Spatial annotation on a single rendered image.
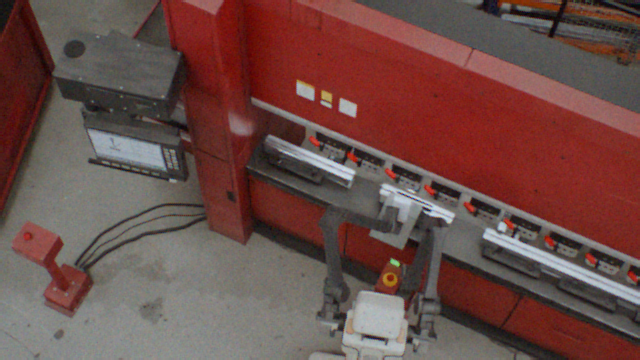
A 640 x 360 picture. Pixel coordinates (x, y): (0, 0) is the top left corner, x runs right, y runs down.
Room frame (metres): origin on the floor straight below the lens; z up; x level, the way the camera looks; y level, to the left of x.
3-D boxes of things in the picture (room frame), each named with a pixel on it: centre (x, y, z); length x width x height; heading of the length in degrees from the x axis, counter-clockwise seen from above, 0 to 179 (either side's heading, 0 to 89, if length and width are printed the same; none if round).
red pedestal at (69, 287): (1.79, 1.45, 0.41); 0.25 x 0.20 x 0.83; 157
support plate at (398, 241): (1.91, -0.40, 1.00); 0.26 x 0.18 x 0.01; 157
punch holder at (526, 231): (1.82, -0.98, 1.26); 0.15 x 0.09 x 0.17; 67
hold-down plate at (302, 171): (2.23, 0.12, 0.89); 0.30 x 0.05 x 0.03; 67
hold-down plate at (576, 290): (1.60, -1.36, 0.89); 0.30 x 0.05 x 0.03; 67
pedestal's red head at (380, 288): (1.67, -0.43, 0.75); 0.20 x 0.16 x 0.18; 65
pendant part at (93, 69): (2.14, 0.87, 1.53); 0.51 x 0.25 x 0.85; 79
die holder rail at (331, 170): (2.26, 0.05, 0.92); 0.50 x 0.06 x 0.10; 67
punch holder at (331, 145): (2.21, -0.06, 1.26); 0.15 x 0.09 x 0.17; 67
